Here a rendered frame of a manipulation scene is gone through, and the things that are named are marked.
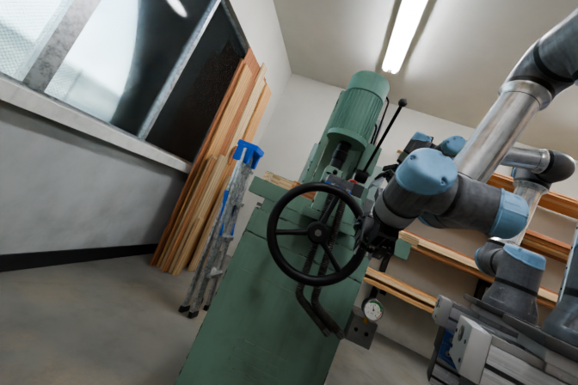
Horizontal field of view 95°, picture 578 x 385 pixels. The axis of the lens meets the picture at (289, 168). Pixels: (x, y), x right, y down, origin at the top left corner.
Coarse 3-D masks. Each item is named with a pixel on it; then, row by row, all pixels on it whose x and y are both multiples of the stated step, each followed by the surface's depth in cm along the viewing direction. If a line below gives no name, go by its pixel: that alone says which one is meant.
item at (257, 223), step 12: (252, 216) 94; (264, 216) 94; (252, 228) 93; (264, 228) 93; (288, 228) 93; (300, 228) 93; (288, 240) 92; (300, 240) 92; (300, 252) 91; (336, 252) 91; (348, 252) 91; (360, 264) 90; (360, 276) 90
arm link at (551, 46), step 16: (576, 16) 45; (560, 32) 48; (576, 32) 45; (544, 48) 51; (560, 48) 49; (576, 48) 46; (544, 64) 52; (560, 64) 50; (576, 64) 46; (560, 80) 52; (576, 80) 47
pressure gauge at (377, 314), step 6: (366, 300) 83; (372, 300) 82; (366, 306) 82; (372, 306) 82; (378, 306) 82; (366, 312) 82; (372, 312) 82; (378, 312) 82; (366, 318) 83; (372, 318) 82; (378, 318) 81
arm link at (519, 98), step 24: (528, 72) 55; (504, 96) 57; (528, 96) 54; (552, 96) 54; (504, 120) 54; (528, 120) 54; (480, 144) 54; (504, 144) 53; (480, 168) 52; (432, 216) 51
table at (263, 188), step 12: (252, 180) 96; (264, 180) 96; (264, 192) 95; (276, 192) 95; (288, 204) 94; (300, 204) 94; (312, 216) 84; (348, 228) 83; (396, 252) 91; (408, 252) 91
